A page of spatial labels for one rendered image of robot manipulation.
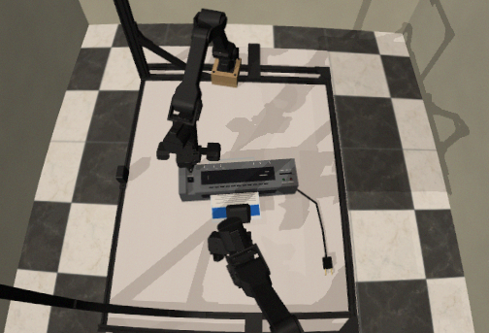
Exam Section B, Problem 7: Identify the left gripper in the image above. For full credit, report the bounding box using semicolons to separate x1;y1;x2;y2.
156;133;221;173

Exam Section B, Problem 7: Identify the dark grey laminator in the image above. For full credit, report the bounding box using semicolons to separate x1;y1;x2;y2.
179;158;333;269

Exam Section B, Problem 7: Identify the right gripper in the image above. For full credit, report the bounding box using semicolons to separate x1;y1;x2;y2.
226;204;253;245

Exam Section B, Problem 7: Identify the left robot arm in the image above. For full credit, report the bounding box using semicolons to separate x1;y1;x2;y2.
163;9;239;168

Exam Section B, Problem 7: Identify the white laminated sheet with blue panel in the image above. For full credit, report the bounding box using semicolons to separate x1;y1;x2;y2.
209;157;261;223

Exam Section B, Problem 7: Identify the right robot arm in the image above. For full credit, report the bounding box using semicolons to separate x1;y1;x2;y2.
208;216;305;333

